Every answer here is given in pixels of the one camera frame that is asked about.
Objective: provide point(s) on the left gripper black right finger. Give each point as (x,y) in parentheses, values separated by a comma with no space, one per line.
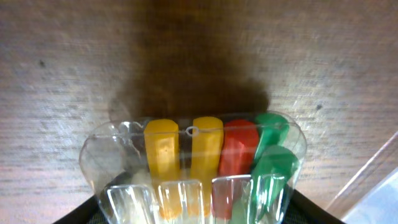
(302,210)

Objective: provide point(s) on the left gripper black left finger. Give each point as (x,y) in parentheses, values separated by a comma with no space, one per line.
(82,214)

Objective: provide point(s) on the clear plastic container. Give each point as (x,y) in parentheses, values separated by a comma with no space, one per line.
(365,181)

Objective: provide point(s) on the clear case coloured bits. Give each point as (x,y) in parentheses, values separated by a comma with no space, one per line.
(234,168)

